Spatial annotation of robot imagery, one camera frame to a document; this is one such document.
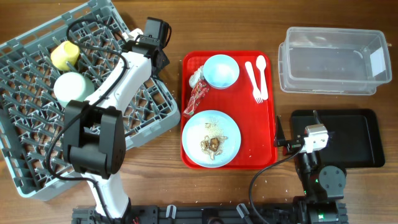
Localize white plastic fork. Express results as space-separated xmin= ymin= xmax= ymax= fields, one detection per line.
xmin=244 ymin=61 xmax=263 ymax=103

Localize light blue small bowl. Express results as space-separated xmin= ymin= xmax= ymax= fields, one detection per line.
xmin=203 ymin=54 xmax=240 ymax=90

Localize white plastic spoon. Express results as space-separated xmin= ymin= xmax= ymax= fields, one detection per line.
xmin=256 ymin=55 xmax=269 ymax=100

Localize yellow plastic cup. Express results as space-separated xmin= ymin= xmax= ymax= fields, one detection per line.
xmin=50 ymin=41 xmax=80 ymax=71

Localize mint green bowl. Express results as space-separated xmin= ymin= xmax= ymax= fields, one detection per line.
xmin=53 ymin=72 xmax=95 ymax=107

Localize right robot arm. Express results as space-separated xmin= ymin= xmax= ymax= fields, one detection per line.
xmin=274 ymin=111 xmax=348 ymax=223

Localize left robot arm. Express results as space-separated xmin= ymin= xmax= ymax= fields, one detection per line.
xmin=62 ymin=34 xmax=169 ymax=223

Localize grey dishwasher rack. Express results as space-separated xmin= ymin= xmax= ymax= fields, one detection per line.
xmin=1 ymin=1 xmax=180 ymax=201

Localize black plastic tray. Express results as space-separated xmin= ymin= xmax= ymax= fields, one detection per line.
xmin=295 ymin=109 xmax=385 ymax=170

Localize crumpled white napkin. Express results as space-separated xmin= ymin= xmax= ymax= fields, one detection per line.
xmin=188 ymin=65 xmax=204 ymax=88

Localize clear plastic bin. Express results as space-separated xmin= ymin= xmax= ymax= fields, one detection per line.
xmin=278 ymin=27 xmax=392 ymax=95

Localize red snack wrapper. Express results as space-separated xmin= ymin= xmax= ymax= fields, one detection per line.
xmin=183 ymin=80 xmax=210 ymax=118

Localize food scraps on plate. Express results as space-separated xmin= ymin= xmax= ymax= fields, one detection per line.
xmin=200 ymin=123 xmax=228 ymax=161

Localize red plastic tray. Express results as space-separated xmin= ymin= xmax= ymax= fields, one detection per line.
xmin=182 ymin=50 xmax=277 ymax=170

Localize light blue dinner plate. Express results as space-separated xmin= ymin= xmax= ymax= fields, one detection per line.
xmin=182 ymin=110 xmax=241 ymax=168

